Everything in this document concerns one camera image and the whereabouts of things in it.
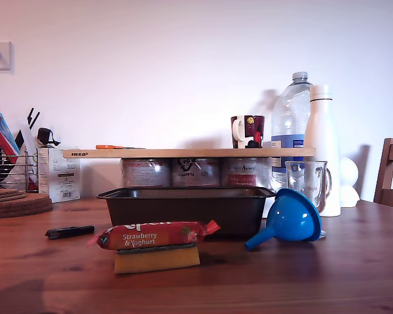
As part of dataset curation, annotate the red strawberry yoghurt snack bar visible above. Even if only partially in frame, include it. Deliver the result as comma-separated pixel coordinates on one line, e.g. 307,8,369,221
86,219,221,251

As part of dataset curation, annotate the wooden shelf board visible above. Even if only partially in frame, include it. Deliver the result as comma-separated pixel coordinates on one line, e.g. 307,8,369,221
62,147,316,159

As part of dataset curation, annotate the silver tin can black print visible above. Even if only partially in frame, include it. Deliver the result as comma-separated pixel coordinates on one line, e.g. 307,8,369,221
170,158,221,188

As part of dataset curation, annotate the dark metal baking tin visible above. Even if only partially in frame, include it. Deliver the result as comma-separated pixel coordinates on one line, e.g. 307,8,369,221
96,186,276,239

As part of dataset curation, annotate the silver tin can red label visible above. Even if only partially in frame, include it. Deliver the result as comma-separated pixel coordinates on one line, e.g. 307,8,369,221
120,158,171,188

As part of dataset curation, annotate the dark red and white mug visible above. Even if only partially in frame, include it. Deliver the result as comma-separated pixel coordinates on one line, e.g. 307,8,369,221
230,114,266,149

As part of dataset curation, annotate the clear plastic water bottle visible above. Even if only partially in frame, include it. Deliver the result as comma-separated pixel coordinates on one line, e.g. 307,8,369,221
270,71,314,194

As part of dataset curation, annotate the blue plastic funnel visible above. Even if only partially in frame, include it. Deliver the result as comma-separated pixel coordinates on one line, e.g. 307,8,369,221
244,188,323,252

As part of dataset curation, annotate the yellow sponge with green scourer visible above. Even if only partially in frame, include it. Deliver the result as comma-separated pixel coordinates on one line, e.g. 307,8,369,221
113,242,200,275

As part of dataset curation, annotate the clear glass mug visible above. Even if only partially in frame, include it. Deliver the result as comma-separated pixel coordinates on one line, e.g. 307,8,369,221
284,160,333,239

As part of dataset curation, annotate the white insulated bottle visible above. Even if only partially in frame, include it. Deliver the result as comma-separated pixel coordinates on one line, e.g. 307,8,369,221
303,84,341,217

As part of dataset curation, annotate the white printed carton box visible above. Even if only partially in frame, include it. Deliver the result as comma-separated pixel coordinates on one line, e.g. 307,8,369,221
37,147,81,203

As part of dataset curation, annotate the black plug adapter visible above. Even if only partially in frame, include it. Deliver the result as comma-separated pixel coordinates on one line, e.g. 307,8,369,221
36,128,62,147

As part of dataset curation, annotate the white rounded ornament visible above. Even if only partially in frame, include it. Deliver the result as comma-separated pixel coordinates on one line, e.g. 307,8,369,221
339,156,361,209

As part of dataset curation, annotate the large round cork trivet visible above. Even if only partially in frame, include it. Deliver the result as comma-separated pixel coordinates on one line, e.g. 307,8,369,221
0,192,50,211
0,201,53,220

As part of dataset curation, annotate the white packet with black stripes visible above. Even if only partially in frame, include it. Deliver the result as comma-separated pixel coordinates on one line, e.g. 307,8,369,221
14,107,41,158

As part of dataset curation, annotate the light blue booklet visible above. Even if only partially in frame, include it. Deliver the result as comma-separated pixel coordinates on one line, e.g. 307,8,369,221
0,113,21,155

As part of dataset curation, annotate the wooden chair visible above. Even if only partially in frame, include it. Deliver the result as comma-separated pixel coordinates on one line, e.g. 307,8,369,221
373,137,393,211

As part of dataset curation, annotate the red book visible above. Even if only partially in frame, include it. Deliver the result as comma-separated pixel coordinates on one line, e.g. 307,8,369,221
0,117,20,164

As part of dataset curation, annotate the small round cork trivet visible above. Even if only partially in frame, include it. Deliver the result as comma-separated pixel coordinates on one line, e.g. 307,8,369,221
0,188,27,201

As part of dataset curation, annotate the orange-handled tool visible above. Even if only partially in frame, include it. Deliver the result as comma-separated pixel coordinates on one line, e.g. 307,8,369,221
95,144,147,150

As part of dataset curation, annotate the white wall light switch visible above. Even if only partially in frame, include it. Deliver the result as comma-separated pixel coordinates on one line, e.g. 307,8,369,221
0,41,14,72

